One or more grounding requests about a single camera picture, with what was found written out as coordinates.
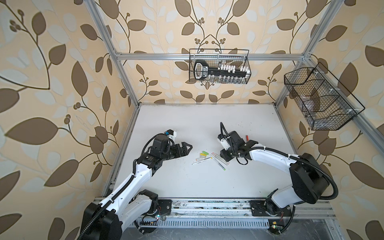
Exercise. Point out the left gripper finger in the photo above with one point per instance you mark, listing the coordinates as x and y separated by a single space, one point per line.
185 151
186 146

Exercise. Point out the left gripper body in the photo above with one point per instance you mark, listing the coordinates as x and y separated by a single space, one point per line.
173 150

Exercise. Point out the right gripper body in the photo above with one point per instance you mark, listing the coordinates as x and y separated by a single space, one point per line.
228 154

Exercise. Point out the green white pen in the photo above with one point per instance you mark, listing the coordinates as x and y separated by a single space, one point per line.
218 163

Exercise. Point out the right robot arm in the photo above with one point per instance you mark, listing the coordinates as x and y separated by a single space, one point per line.
282 181

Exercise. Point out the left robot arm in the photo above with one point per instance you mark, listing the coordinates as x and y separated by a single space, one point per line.
127 202

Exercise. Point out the white pen with black print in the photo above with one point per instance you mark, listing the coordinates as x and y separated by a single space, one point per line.
201 161

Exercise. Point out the black tool with sockets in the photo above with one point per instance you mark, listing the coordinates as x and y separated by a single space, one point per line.
220 72

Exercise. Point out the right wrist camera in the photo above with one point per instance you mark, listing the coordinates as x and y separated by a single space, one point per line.
223 140

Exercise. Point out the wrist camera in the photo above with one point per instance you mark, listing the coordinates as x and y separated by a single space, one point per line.
223 140
171 134

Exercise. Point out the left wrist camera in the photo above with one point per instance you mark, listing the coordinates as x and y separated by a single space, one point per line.
171 134

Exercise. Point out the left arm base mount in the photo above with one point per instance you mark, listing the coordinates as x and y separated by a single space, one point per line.
161 207

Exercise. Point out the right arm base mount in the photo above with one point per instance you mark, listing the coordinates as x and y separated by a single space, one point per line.
261 208

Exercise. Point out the rear wire basket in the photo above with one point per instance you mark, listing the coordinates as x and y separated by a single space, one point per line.
235 56

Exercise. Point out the side wire basket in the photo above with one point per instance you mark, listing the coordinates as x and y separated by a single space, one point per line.
326 103

